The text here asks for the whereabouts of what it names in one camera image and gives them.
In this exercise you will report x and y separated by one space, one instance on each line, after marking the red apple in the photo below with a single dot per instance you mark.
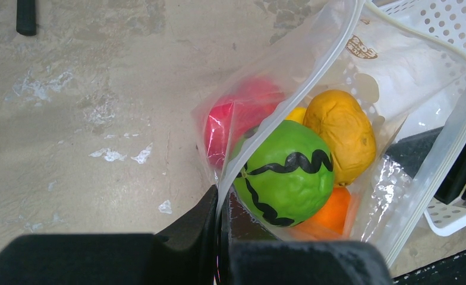
250 101

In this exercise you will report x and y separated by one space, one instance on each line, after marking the yellow pear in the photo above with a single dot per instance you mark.
297 115

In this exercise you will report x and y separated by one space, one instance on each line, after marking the small black hammer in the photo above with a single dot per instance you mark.
26 17

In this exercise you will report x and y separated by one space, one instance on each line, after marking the clear zip top bag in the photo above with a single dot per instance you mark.
392 70

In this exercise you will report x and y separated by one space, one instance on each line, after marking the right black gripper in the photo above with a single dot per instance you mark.
410 153

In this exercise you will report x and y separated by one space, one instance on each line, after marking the black base bar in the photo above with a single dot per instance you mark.
450 270

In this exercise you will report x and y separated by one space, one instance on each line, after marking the green watermelon toy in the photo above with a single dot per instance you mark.
289 178

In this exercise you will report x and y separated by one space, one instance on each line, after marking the orange mango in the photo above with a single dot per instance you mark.
339 121

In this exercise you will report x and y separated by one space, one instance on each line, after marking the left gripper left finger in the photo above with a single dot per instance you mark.
181 253

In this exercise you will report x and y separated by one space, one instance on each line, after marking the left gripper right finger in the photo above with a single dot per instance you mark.
250 254

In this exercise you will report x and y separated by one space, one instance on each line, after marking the white plastic basket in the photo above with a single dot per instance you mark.
447 21

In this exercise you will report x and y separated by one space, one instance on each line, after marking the orange fruit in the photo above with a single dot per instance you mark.
329 222

